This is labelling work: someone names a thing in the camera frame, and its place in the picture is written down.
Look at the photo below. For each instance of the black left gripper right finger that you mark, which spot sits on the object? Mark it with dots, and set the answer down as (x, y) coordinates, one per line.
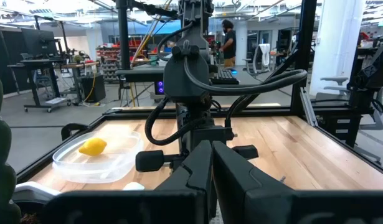
(256, 205)

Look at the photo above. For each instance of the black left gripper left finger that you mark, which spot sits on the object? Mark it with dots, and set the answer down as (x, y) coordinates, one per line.
(178, 205)

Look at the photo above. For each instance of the yellow toy lemon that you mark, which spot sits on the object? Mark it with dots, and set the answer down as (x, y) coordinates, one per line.
(92, 147)

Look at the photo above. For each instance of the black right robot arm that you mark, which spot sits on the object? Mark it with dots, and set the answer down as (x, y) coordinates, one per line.
(185, 74)

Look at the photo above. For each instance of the clear plastic tupperware container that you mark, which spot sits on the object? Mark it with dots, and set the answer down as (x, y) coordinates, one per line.
(116, 161)

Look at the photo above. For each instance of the grey waffle cloth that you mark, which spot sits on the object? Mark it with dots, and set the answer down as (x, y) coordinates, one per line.
(216, 219)

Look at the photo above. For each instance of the computer with purple lights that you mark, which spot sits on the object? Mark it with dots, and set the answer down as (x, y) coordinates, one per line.
(160, 87)

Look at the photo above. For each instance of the dark computer desk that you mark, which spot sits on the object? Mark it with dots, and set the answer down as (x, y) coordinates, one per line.
(138, 74)

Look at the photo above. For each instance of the black box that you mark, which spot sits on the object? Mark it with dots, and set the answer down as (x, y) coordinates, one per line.
(93, 88)

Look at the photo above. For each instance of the shelf with red bins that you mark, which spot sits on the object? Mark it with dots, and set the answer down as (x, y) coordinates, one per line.
(110, 59)

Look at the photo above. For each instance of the white aluminium extrusion bar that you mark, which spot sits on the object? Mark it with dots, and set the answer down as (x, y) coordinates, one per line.
(309, 107)

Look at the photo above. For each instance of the backlit keyboard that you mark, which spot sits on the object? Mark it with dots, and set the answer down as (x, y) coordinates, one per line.
(224, 76)

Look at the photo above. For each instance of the wooden bench table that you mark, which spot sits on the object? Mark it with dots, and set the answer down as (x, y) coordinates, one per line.
(82, 64)

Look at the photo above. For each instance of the white plant pot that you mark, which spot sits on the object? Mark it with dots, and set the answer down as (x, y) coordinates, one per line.
(32, 188)

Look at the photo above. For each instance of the person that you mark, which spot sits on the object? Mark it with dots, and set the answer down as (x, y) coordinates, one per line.
(230, 43)

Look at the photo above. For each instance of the grey office chair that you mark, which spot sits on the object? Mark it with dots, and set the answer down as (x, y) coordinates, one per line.
(334, 81)

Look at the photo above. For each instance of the chair with white cloth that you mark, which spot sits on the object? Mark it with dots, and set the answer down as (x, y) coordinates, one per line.
(259, 59)

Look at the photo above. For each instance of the black rolling desk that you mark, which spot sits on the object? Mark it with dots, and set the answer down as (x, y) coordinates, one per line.
(38, 63)

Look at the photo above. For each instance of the black desk monitor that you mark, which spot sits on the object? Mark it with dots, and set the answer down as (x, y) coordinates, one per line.
(38, 42)

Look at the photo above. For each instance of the black aluminium table frame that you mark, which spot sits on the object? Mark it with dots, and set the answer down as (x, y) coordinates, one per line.
(303, 46)

